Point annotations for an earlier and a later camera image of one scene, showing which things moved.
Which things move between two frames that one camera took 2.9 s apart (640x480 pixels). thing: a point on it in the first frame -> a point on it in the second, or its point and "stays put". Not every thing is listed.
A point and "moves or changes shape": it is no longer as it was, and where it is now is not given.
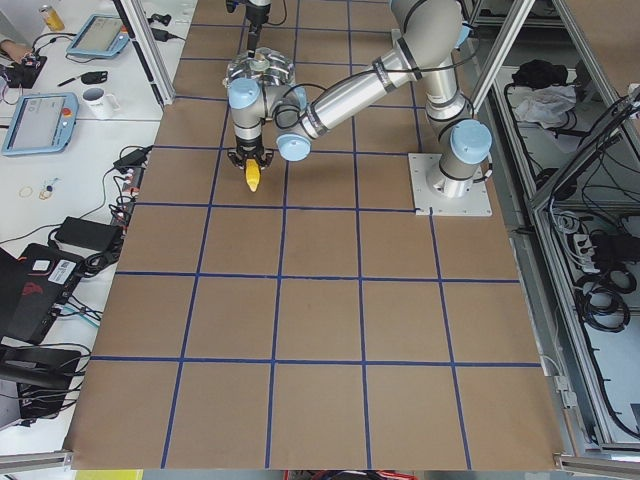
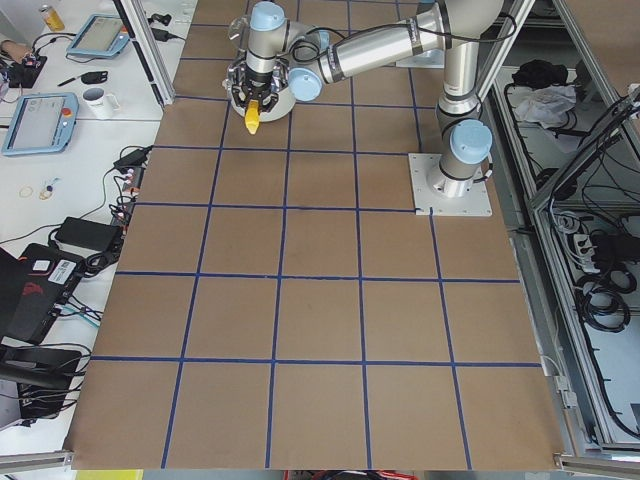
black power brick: x=89 y=233 stays put
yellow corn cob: x=252 y=173 moves or changes shape
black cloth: x=538 y=73 stays put
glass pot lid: x=266 y=66 moves or changes shape
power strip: x=131 y=185 stays put
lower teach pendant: x=42 y=124 stays put
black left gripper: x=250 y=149 -> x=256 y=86
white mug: x=98 y=104 stays put
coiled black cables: x=600 y=302 stays put
